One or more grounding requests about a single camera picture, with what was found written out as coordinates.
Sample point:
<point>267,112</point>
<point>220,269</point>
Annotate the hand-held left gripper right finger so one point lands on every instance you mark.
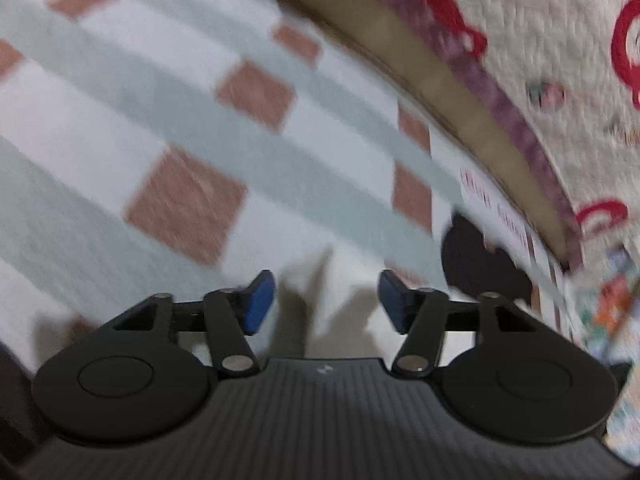
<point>392,302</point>

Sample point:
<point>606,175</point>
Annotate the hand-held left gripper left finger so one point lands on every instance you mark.
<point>260,305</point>

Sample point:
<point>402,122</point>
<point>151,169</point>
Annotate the dark cloth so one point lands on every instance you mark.
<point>475,265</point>

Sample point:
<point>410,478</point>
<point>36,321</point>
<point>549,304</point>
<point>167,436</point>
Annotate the colourful printed cloth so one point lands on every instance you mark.
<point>610,310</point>

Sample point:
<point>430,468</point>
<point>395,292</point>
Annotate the tan round bed headboard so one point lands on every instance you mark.
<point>425,60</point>

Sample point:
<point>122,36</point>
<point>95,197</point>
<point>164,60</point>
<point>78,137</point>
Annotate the white grey pink checked blanket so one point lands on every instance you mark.
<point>150,85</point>

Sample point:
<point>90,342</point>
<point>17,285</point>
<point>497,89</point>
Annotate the cream quilt with red print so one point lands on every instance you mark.
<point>550,35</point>

